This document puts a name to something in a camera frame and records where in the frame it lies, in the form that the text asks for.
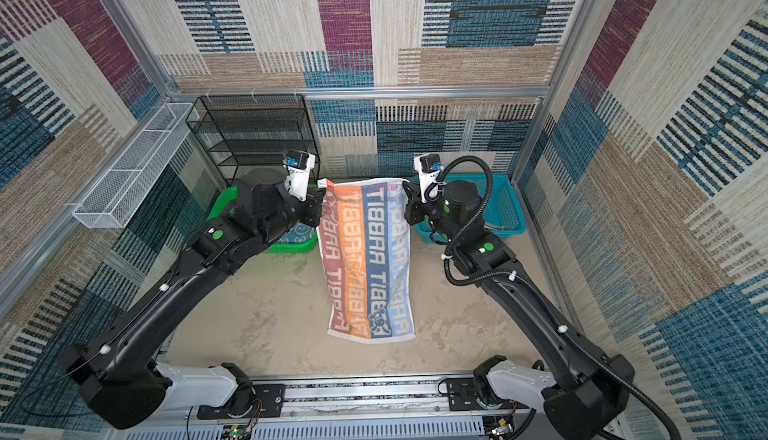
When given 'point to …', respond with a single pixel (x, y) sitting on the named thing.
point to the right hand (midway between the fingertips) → (407, 187)
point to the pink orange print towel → (367, 261)
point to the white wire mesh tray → (116, 200)
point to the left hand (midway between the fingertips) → (324, 185)
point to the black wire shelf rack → (246, 132)
